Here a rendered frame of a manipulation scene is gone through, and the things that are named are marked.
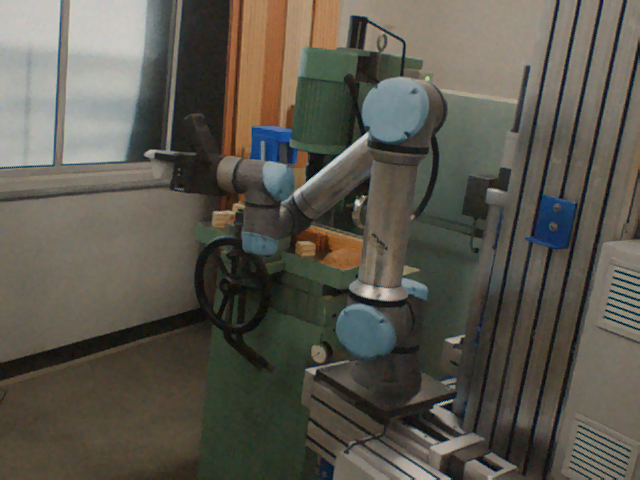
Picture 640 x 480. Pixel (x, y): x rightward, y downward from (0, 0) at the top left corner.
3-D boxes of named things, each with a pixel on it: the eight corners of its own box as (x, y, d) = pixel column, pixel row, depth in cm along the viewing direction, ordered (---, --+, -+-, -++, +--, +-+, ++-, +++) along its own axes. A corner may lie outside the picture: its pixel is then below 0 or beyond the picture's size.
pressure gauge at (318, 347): (307, 365, 218) (311, 339, 217) (315, 362, 221) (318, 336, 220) (325, 372, 215) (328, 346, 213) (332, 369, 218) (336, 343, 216)
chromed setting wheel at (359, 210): (347, 229, 241) (352, 191, 238) (368, 225, 251) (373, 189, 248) (355, 231, 239) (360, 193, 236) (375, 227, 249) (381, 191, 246)
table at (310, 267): (172, 243, 242) (173, 225, 240) (235, 233, 266) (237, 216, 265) (322, 296, 208) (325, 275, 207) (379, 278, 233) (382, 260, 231)
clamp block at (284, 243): (224, 252, 229) (227, 223, 226) (253, 246, 239) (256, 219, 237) (261, 264, 220) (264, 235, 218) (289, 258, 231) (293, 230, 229)
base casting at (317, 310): (214, 286, 246) (217, 259, 244) (317, 261, 292) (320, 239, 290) (323, 328, 222) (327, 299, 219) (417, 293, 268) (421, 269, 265)
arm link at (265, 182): (276, 207, 150) (279, 165, 148) (230, 199, 154) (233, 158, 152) (295, 203, 157) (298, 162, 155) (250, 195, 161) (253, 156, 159)
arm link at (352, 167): (439, 69, 153) (275, 204, 175) (422, 66, 144) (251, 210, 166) (472, 114, 152) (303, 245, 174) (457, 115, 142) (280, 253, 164)
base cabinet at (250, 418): (194, 478, 263) (212, 286, 246) (295, 426, 309) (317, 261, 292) (294, 537, 238) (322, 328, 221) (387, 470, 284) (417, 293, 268)
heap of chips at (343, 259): (318, 261, 221) (319, 249, 220) (344, 255, 232) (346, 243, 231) (343, 269, 216) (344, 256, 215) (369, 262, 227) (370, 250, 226)
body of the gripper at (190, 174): (166, 189, 161) (212, 197, 156) (168, 149, 160) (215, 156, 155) (187, 187, 168) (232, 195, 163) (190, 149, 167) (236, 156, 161)
